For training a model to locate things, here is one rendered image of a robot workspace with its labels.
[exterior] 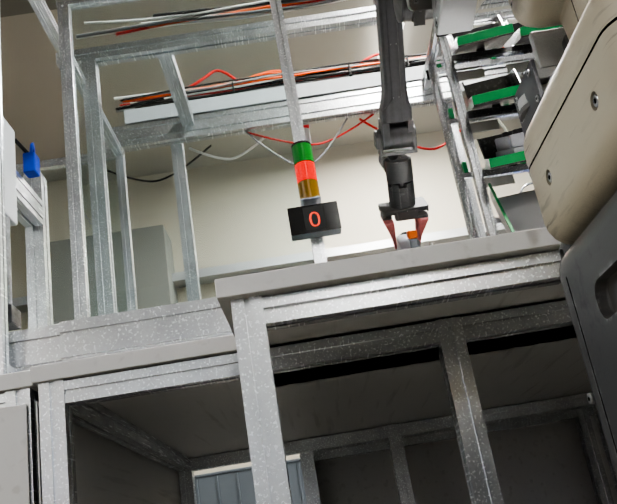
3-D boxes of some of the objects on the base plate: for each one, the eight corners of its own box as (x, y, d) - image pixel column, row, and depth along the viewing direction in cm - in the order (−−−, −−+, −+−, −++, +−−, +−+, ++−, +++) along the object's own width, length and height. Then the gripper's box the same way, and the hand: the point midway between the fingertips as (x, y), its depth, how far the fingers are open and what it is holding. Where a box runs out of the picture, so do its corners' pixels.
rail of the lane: (526, 298, 150) (512, 245, 154) (61, 373, 148) (58, 317, 152) (519, 306, 155) (506, 255, 159) (70, 378, 153) (67, 325, 157)
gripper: (379, 188, 167) (387, 255, 173) (426, 180, 168) (433, 248, 173) (374, 179, 174) (382, 244, 179) (420, 172, 174) (426, 237, 180)
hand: (406, 242), depth 176 cm, fingers open, 5 cm apart
